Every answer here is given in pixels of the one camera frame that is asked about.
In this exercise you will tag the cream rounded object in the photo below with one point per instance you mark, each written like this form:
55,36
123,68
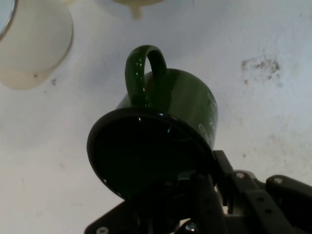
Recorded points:
139,5

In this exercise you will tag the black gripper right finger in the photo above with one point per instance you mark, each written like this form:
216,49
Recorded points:
268,207

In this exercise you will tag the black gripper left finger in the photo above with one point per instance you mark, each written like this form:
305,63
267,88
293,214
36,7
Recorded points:
195,202

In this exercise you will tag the green enamel mug white lettering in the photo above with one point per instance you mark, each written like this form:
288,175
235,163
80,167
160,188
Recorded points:
185,97

